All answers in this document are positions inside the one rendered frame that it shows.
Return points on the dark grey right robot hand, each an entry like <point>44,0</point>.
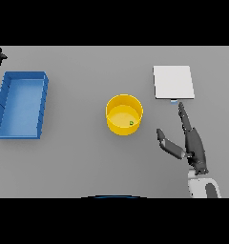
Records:
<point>194,145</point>

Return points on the blue tray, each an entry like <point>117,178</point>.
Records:
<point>21,104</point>

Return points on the pale square measuring scale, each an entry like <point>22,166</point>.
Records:
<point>173,82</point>

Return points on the yellow bowl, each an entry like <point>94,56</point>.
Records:
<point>124,115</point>

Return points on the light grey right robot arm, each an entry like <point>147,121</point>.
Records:
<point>199,187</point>

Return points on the green nut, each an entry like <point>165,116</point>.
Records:
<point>131,123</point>

